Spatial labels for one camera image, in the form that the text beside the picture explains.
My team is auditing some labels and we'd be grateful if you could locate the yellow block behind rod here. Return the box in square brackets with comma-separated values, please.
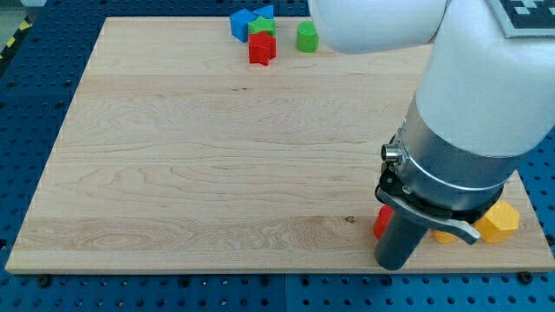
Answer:
[431, 230, 460, 244]

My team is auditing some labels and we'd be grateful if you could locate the fiducial marker tag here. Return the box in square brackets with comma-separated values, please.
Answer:
[486, 0, 554, 38]

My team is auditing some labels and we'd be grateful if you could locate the yellow hexagon block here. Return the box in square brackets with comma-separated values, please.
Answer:
[473, 200, 520, 244]

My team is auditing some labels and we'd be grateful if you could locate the green star block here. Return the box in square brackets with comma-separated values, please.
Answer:
[247, 16, 276, 36]

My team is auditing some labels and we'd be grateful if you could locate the red circle block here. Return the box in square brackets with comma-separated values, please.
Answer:
[373, 205, 394, 239]

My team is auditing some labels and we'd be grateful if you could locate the light wooden board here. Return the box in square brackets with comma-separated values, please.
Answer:
[4, 16, 555, 275]

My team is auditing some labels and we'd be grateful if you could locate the blue cube block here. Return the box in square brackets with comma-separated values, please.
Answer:
[230, 9, 258, 42]

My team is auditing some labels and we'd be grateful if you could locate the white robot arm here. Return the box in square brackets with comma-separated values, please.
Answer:
[309, 0, 554, 270]

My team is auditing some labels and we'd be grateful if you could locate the blue triangle block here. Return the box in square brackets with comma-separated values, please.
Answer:
[252, 4, 274, 19]

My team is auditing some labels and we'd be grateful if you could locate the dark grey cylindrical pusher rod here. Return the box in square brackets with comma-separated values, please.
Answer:
[374, 212, 428, 270]

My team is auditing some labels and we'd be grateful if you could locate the red star block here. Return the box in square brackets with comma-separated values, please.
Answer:
[248, 31, 277, 66]

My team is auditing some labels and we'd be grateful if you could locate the green cylinder block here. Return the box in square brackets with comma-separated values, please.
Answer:
[296, 21, 319, 53]

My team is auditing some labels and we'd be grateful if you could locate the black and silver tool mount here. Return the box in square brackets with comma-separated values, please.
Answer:
[375, 134, 504, 244]

